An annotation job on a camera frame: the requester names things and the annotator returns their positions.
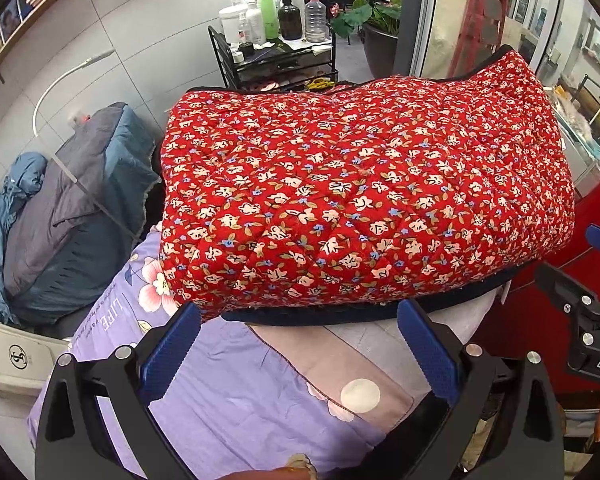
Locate wooden wall shelf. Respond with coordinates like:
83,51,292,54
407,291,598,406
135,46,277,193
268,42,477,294
0,0,106,96

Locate cluster of toiletry bottles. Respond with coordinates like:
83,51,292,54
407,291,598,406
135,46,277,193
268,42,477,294
219,0,331,47

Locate blue blanket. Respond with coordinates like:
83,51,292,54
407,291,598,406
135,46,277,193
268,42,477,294
0,152,48,323

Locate red floral quilted jacket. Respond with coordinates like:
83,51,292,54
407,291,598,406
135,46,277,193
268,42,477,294
157,45,577,323

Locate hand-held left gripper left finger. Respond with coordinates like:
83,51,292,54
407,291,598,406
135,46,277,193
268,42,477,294
35,301,203,480

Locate person's left hand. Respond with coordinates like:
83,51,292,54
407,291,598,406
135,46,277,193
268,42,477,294
225,467,301,480

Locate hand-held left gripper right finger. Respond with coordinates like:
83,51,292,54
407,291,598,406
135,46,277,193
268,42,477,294
396,299,565,480

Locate glass display counter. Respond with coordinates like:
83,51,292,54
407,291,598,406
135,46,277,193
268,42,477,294
550,72,600,196

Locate potted lotus plant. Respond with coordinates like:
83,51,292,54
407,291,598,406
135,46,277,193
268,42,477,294
330,0,403,80

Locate red ladder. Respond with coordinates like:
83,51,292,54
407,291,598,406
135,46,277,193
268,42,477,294
447,0,512,77

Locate purple floral bedsheet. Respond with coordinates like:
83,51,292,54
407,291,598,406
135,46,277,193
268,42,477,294
26,220,416,480

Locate white beauty machine with screen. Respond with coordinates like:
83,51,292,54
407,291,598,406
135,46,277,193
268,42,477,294
0,312,73,461

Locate dark blue massage bed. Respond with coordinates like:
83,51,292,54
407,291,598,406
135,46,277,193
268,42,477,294
0,102,163,328

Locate black wire trolley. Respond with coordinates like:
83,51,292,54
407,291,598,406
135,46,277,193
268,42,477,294
207,25,338,96

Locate grey door frame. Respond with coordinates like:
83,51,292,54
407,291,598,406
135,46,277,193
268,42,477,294
400,0,441,78

